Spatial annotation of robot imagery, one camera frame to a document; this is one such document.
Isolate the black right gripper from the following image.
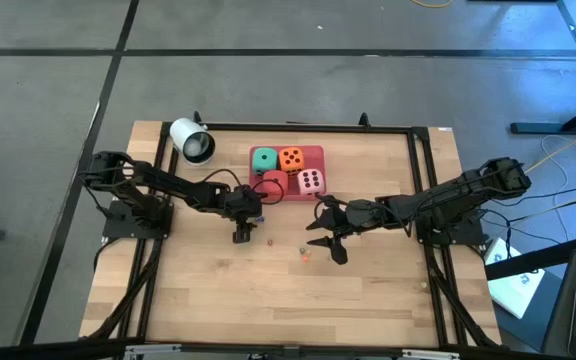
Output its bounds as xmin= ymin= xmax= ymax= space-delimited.
xmin=305 ymin=195 xmax=387 ymax=266

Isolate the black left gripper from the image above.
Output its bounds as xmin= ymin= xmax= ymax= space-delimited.
xmin=217 ymin=185 xmax=265 ymax=245

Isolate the pink translucent plastic bin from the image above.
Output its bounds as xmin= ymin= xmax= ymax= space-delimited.
xmin=247 ymin=144 xmax=327 ymax=202

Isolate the large pink foam die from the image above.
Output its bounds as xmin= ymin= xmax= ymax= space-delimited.
xmin=296 ymin=168 xmax=327 ymax=196

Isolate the large red foam die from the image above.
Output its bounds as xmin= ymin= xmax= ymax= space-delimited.
xmin=261 ymin=169 xmax=289 ymax=199

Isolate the large teal foam die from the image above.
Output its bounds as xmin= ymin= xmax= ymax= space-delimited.
xmin=251 ymin=147 xmax=279 ymax=176

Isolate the large orange foam die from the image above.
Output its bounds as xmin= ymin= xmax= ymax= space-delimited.
xmin=278 ymin=146 xmax=306 ymax=176

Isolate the white box with blue print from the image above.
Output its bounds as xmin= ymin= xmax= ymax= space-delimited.
xmin=484 ymin=237 xmax=546 ymax=320

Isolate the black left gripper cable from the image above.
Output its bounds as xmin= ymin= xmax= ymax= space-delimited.
xmin=201 ymin=167 xmax=288 ymax=207

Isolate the black aluminium table frame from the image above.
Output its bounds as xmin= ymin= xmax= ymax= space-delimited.
xmin=80 ymin=110 xmax=502 ymax=351

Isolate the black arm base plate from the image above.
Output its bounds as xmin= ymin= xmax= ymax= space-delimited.
xmin=414 ymin=204 xmax=487 ymax=246
xmin=102 ymin=199 xmax=174 ymax=240

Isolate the black diagonal frame strut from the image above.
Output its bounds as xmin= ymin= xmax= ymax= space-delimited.
xmin=485 ymin=232 xmax=576 ymax=281

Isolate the yellow hanging cable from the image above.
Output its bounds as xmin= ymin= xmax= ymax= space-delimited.
xmin=523 ymin=121 xmax=576 ymax=176

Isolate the black camera rig crossbar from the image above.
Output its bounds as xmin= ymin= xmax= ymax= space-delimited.
xmin=0 ymin=337 xmax=576 ymax=360

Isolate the black floor cable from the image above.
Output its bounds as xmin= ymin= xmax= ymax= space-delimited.
xmin=477 ymin=177 xmax=576 ymax=241

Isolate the white floor cable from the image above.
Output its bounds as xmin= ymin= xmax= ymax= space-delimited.
xmin=540 ymin=134 xmax=576 ymax=211

